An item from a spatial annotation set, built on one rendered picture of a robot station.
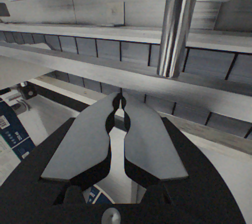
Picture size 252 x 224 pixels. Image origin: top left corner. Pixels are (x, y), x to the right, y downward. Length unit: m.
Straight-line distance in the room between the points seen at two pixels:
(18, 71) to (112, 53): 0.14
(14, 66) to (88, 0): 0.15
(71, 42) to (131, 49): 0.10
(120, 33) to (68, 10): 0.15
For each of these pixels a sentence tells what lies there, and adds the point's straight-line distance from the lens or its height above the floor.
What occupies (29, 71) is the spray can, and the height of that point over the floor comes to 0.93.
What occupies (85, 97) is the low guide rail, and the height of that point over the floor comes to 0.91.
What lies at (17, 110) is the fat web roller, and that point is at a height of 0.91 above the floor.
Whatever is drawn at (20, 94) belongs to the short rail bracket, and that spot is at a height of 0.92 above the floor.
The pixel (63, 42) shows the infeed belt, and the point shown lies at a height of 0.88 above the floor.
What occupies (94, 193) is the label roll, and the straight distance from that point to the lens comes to 0.56.
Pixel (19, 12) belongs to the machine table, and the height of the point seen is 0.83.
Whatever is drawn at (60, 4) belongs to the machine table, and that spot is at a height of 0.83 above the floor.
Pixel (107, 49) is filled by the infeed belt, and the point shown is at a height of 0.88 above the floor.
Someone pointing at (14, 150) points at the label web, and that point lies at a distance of 0.59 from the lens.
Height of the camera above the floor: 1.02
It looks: 47 degrees down
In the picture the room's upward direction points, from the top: 133 degrees counter-clockwise
